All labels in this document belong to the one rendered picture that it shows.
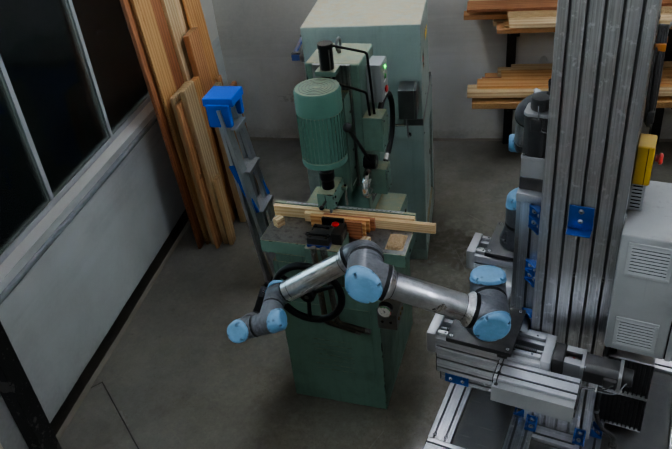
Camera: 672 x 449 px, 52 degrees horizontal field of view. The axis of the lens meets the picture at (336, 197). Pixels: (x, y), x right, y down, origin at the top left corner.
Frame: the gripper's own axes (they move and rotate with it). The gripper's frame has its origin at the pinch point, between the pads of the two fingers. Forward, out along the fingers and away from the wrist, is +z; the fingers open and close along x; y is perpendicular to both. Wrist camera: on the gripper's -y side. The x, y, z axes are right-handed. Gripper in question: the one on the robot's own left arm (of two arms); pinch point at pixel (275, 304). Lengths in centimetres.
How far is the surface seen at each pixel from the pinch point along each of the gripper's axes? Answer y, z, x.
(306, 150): -59, 4, 7
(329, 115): -72, -2, 17
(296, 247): -20.0, 15.7, 1.3
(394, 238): -27, 20, 40
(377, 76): -90, 26, 27
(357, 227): -30.2, 18.2, 25.0
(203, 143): -56, 121, -98
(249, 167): -46, 90, -54
